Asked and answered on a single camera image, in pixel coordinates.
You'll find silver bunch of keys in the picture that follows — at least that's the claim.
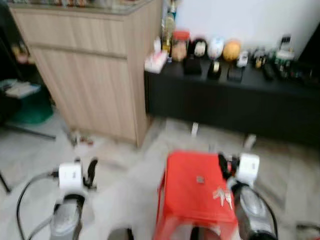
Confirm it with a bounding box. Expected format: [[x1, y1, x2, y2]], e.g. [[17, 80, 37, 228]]
[[212, 186, 235, 209]]

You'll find small red floor clutter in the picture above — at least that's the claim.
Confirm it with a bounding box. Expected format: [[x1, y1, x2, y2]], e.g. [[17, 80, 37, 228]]
[[70, 131, 95, 147]]

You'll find red plastic stool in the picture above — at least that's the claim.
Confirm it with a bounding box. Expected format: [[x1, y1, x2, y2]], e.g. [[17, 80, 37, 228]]
[[152, 150, 240, 240]]

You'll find black low console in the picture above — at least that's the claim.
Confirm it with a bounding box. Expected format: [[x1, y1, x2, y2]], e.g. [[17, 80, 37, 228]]
[[144, 59, 320, 149]]

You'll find green plastic bin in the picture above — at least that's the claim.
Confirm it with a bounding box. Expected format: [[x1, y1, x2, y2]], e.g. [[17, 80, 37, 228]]
[[11, 92, 53, 125]]

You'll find black wallet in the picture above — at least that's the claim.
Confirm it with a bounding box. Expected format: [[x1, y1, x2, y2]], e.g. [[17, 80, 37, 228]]
[[227, 66, 244, 82]]

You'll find black tape dispenser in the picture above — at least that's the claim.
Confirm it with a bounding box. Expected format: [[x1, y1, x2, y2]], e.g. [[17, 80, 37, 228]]
[[207, 61, 222, 80]]

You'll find light wooden cabinet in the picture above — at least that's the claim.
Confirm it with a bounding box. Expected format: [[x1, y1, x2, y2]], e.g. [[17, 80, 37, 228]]
[[9, 0, 164, 149]]

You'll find stack of papers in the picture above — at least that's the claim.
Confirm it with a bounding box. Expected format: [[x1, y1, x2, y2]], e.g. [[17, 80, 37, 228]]
[[0, 80, 41, 99]]

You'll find black box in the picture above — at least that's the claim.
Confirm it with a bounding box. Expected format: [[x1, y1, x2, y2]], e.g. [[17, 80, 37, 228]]
[[183, 56, 202, 76]]

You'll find small white figurine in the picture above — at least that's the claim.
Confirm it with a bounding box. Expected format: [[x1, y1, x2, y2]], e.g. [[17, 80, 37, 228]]
[[236, 50, 249, 68]]

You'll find black and white figurine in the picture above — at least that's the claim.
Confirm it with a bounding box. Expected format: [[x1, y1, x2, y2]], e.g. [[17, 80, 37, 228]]
[[251, 47, 267, 68]]

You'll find orange round plush toy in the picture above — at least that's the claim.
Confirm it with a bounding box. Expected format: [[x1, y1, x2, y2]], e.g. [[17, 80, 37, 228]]
[[223, 40, 242, 62]]

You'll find white round plush toy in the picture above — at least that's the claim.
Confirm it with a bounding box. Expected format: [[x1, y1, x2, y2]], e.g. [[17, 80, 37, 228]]
[[208, 36, 226, 60]]

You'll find black round plush toy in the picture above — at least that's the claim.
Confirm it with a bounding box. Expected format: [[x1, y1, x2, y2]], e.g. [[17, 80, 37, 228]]
[[190, 37, 209, 60]]

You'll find pink tissue box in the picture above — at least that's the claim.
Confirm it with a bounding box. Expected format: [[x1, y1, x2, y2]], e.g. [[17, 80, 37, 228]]
[[145, 50, 168, 74]]

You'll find clear jar with red lid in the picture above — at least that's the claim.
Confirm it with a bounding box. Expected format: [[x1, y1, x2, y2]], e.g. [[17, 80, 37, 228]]
[[171, 31, 191, 62]]

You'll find dark display shelf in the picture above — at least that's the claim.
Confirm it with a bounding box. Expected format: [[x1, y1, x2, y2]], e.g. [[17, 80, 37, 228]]
[[0, 5, 38, 86]]

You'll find gold trophy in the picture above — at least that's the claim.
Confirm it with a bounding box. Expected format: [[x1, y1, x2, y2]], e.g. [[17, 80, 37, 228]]
[[162, 17, 176, 53]]

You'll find black television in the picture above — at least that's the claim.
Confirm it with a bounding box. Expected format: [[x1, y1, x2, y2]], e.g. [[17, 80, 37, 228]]
[[295, 25, 320, 68]]

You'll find blue trophy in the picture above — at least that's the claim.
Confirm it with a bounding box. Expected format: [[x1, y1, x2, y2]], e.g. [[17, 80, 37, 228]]
[[169, 0, 178, 18]]

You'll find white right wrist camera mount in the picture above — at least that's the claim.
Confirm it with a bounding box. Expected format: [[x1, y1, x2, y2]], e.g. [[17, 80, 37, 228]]
[[236, 153, 261, 187]]

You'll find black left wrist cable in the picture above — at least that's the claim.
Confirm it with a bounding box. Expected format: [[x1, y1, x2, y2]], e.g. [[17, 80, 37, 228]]
[[16, 171, 60, 240]]

